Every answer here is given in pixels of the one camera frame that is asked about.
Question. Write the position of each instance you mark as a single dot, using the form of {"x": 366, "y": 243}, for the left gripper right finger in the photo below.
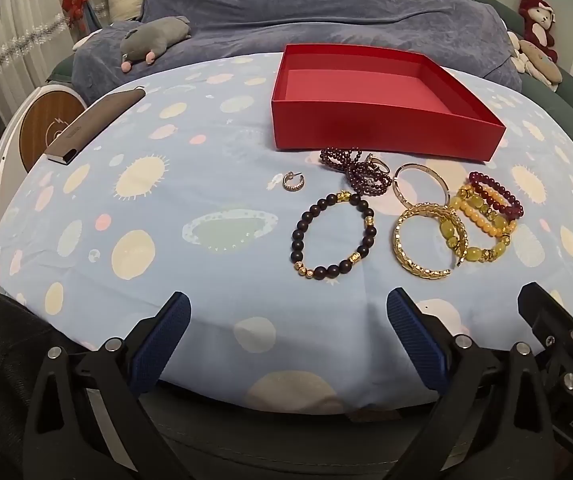
{"x": 491, "y": 420}

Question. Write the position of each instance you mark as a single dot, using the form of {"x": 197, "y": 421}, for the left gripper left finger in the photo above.
{"x": 85, "y": 419}

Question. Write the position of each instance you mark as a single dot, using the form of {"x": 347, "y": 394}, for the white sheer curtain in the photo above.
{"x": 35, "y": 35}

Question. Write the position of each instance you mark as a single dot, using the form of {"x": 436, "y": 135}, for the blue grey blanket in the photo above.
{"x": 465, "y": 35}

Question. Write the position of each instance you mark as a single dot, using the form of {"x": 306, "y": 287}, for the red shallow cardboard box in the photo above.
{"x": 378, "y": 99}

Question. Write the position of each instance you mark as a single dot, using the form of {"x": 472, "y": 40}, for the round wooden white stool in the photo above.
{"x": 43, "y": 116}

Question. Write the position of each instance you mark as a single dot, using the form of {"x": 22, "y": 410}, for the gold chain cuff bangle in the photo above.
{"x": 429, "y": 241}

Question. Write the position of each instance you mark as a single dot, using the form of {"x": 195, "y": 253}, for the gold hoop earring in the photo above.
{"x": 293, "y": 181}

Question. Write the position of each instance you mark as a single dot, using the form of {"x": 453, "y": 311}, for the thin rose gold bangle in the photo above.
{"x": 414, "y": 183}

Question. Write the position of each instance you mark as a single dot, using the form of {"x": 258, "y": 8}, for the grey plush mouse toy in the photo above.
{"x": 151, "y": 40}

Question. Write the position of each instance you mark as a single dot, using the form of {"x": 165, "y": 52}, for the red monkey plush toy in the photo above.
{"x": 539, "y": 18}

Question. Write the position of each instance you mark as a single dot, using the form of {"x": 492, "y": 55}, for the red bow curtain tie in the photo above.
{"x": 74, "y": 11}

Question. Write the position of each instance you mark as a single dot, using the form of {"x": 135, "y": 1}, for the brown leather pouch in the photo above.
{"x": 88, "y": 125}

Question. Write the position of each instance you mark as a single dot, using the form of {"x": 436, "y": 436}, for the beige dog plush toy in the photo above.
{"x": 529, "y": 59}

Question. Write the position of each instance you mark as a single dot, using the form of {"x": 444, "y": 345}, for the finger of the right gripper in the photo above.
{"x": 549, "y": 321}

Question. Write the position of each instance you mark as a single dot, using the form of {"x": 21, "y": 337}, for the green sofa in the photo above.
{"x": 561, "y": 105}

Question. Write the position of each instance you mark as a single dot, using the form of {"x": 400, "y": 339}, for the space pattern blue tablecloth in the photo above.
{"x": 184, "y": 192}

